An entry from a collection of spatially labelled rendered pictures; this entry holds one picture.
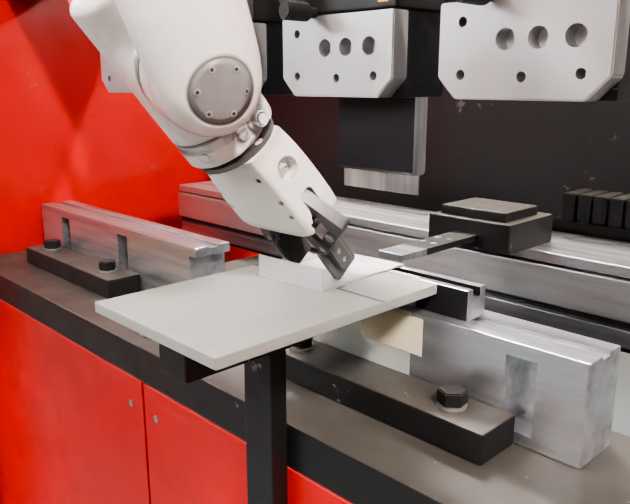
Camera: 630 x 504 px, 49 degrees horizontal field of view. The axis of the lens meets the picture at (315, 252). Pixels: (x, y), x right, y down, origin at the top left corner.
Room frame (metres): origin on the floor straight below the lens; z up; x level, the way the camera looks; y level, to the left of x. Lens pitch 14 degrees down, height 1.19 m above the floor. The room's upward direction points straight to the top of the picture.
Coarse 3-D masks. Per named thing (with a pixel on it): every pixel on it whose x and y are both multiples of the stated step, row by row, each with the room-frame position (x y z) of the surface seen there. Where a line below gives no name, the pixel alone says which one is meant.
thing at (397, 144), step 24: (360, 120) 0.72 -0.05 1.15; (384, 120) 0.69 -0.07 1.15; (408, 120) 0.67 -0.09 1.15; (360, 144) 0.72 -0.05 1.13; (384, 144) 0.69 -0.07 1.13; (408, 144) 0.67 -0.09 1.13; (360, 168) 0.72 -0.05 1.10; (384, 168) 0.69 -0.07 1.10; (408, 168) 0.67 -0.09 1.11; (408, 192) 0.68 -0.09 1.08
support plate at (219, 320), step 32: (160, 288) 0.62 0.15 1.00; (192, 288) 0.62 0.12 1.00; (224, 288) 0.62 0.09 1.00; (256, 288) 0.62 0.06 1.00; (288, 288) 0.62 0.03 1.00; (352, 288) 0.62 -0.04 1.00; (384, 288) 0.62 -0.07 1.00; (416, 288) 0.62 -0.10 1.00; (128, 320) 0.54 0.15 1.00; (160, 320) 0.53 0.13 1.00; (192, 320) 0.53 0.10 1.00; (224, 320) 0.53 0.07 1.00; (256, 320) 0.53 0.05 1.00; (288, 320) 0.53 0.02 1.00; (320, 320) 0.53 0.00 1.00; (352, 320) 0.55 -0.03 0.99; (192, 352) 0.47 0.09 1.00; (224, 352) 0.46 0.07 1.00; (256, 352) 0.48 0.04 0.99
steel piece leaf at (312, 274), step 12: (264, 264) 0.66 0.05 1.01; (276, 264) 0.65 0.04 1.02; (288, 264) 0.63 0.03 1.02; (300, 264) 0.62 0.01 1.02; (312, 264) 0.70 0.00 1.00; (264, 276) 0.66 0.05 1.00; (276, 276) 0.65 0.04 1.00; (288, 276) 0.63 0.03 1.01; (300, 276) 0.62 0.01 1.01; (312, 276) 0.61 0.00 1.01; (324, 276) 0.65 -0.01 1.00; (348, 276) 0.65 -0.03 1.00; (360, 276) 0.65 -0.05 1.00; (312, 288) 0.61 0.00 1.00; (324, 288) 0.61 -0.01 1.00
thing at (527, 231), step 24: (432, 216) 0.88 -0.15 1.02; (456, 216) 0.86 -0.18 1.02; (480, 216) 0.84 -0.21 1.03; (504, 216) 0.82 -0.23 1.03; (528, 216) 0.86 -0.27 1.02; (552, 216) 0.88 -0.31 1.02; (432, 240) 0.80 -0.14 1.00; (456, 240) 0.80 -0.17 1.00; (480, 240) 0.83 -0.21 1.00; (504, 240) 0.81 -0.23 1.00; (528, 240) 0.84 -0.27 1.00
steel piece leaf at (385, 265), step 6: (354, 258) 0.72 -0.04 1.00; (360, 258) 0.72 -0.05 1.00; (366, 258) 0.72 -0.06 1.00; (372, 258) 0.72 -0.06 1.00; (360, 264) 0.70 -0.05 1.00; (366, 264) 0.70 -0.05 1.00; (372, 264) 0.70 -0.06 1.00; (378, 264) 0.70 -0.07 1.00; (384, 264) 0.70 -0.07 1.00; (390, 264) 0.70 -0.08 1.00; (396, 264) 0.70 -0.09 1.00; (402, 264) 0.70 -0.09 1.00; (384, 270) 0.68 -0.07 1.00
